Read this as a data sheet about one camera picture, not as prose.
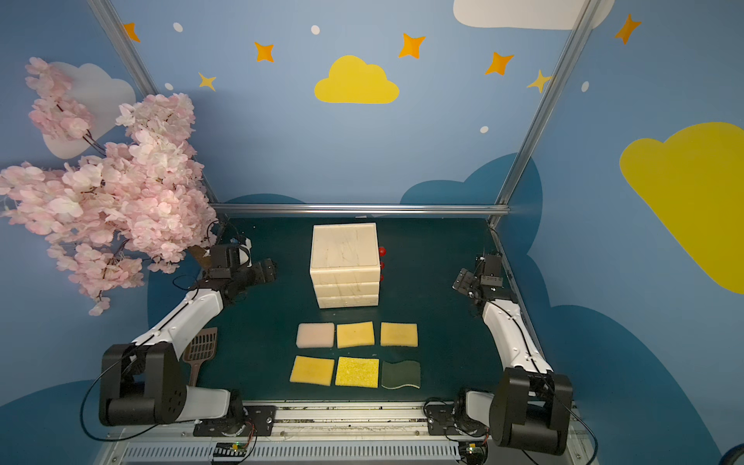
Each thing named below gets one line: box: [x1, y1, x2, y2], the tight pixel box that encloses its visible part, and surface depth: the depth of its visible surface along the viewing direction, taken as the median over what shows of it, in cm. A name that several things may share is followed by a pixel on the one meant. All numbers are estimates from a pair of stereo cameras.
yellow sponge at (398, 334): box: [380, 321, 418, 347], surface depth 90 cm
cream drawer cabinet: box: [310, 221, 381, 310], surface depth 86 cm
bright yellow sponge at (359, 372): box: [335, 356, 380, 389], surface depth 84 cm
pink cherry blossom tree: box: [0, 58, 219, 315], surface depth 57 cm
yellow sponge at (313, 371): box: [289, 355, 335, 387], surface depth 83 cm
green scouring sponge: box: [381, 360, 421, 390], surface depth 83 cm
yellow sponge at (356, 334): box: [337, 320, 375, 349], surface depth 90 cm
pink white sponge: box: [295, 322, 336, 349], surface depth 90 cm
